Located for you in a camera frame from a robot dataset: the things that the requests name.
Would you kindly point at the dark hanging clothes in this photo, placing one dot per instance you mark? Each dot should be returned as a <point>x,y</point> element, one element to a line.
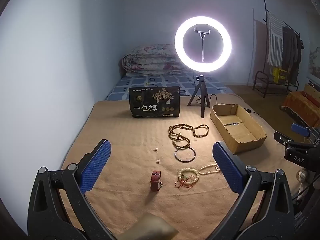
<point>291,50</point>

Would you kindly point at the black snack bag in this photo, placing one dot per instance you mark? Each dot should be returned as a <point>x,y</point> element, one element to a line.
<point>155,102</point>

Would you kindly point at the dark metal bangle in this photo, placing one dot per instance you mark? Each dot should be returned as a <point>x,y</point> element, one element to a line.
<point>175,155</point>

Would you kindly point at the yellow box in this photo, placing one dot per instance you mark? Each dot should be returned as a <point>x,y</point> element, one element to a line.
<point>278,75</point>

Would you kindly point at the white striped hanging cloth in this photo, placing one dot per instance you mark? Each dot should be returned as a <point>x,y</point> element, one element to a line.
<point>273,40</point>

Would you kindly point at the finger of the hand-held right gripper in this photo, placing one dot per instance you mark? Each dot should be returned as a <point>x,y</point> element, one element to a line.
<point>300,129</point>
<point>281,137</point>

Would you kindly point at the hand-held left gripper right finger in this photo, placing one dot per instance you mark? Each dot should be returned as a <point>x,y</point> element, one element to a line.
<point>226,166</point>

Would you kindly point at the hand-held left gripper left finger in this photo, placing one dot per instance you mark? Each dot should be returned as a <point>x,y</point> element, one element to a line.
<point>96,166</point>

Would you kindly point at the folded floral quilt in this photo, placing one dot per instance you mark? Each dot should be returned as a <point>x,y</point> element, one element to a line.
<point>147,62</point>

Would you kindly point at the wall picture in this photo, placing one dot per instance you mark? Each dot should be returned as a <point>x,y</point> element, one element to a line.
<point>315,62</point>

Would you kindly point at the black mini tripod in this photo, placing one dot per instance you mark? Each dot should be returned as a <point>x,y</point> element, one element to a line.
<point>201,100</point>

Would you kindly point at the wooden box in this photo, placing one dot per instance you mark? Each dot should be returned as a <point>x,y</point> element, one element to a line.
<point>312,90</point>

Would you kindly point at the cardboard box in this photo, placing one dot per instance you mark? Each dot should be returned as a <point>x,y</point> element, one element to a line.
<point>240,130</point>

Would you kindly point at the black clothes rack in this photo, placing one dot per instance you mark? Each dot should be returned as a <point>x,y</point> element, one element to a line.
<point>260,76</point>

